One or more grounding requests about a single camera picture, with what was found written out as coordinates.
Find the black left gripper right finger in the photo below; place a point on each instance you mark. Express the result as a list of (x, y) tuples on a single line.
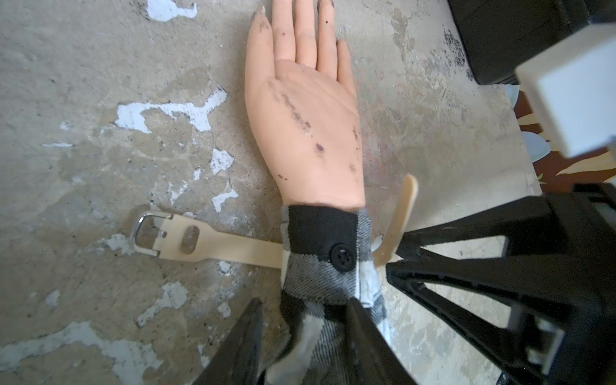
[(371, 360)]

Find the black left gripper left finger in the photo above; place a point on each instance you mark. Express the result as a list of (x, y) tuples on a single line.
[(237, 360)]

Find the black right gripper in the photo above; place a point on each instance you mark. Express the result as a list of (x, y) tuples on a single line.
[(530, 284)]

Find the mannequin hand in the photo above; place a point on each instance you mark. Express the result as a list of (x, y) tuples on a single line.
[(302, 105)]

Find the black yellow tool case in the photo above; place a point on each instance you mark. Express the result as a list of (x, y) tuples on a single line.
[(499, 35)]

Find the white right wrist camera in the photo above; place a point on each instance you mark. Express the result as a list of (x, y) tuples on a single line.
[(571, 89)]

